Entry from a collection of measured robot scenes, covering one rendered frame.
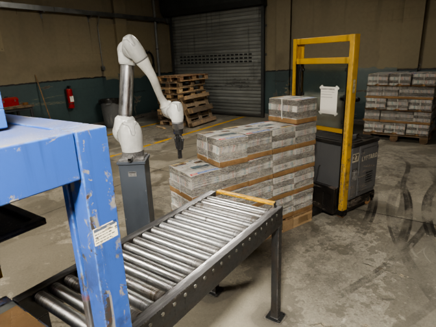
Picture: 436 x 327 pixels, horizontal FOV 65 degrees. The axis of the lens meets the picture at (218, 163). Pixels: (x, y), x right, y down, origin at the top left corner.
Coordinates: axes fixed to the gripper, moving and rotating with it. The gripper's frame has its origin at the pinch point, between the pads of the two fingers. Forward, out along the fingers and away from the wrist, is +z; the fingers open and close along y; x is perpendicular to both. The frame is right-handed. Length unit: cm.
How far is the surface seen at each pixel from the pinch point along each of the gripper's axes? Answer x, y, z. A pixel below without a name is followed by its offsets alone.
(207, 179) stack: -12.4, -19.2, 19.2
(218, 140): -25.3, -18.8, -10.1
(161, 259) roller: 70, -104, 17
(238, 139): -43.8, -20.3, -8.4
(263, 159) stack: -73, -18, 16
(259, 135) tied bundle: -70, -17, -7
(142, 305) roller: 90, -127, 17
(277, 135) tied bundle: -90, -18, -3
